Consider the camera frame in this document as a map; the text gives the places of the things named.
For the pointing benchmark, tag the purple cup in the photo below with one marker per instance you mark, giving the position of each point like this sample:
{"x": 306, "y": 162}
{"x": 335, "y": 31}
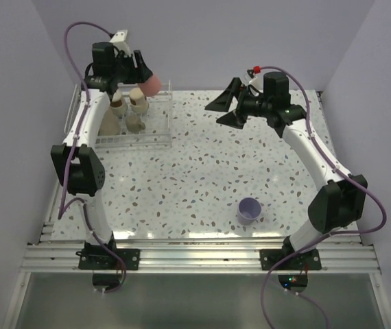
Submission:
{"x": 248, "y": 210}

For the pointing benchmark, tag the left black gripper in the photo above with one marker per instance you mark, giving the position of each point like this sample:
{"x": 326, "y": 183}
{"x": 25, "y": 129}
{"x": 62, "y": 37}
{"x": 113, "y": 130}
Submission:
{"x": 138, "y": 75}

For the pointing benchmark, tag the white wire dish rack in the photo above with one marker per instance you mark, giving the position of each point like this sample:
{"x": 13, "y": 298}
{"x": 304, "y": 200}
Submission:
{"x": 154, "y": 120}

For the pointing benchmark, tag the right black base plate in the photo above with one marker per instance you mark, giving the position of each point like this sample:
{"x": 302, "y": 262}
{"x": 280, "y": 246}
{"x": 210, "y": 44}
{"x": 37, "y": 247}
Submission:
{"x": 305, "y": 261}

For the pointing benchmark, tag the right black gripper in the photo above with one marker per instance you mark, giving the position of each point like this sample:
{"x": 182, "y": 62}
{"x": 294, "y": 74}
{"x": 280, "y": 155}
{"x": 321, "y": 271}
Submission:
{"x": 222, "y": 103}

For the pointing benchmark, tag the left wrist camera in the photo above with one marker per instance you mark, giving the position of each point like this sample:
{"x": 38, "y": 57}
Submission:
{"x": 119, "y": 40}

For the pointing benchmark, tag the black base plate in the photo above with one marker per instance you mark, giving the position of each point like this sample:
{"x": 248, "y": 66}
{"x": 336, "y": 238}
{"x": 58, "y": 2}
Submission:
{"x": 305, "y": 261}
{"x": 96, "y": 257}

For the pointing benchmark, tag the red cup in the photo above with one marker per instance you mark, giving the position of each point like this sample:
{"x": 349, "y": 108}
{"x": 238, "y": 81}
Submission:
{"x": 151, "y": 87}

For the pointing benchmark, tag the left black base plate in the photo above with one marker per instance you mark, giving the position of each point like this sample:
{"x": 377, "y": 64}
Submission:
{"x": 96, "y": 257}

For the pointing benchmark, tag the aluminium rail frame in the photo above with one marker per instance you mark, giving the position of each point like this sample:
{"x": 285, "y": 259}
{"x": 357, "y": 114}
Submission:
{"x": 201, "y": 254}

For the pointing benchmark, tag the beige tall cup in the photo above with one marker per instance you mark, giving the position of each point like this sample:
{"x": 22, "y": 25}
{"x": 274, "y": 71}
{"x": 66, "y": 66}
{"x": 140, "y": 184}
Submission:
{"x": 110, "y": 124}

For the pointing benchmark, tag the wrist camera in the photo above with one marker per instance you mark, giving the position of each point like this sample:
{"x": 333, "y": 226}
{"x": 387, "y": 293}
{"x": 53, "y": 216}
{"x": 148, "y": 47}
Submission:
{"x": 119, "y": 40}
{"x": 250, "y": 77}

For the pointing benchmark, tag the small olive mug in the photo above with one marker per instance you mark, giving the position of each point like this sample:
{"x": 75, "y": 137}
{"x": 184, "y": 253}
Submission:
{"x": 134, "y": 124}

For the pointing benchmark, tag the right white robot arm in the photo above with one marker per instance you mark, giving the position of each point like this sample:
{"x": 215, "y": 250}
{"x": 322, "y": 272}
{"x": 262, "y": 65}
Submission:
{"x": 340, "y": 195}

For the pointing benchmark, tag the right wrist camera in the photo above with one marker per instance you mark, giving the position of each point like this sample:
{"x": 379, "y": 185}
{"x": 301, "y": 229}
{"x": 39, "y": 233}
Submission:
{"x": 250, "y": 77}

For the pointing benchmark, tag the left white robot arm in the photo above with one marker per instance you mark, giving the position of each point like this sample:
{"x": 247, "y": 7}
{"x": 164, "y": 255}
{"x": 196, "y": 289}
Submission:
{"x": 79, "y": 170}

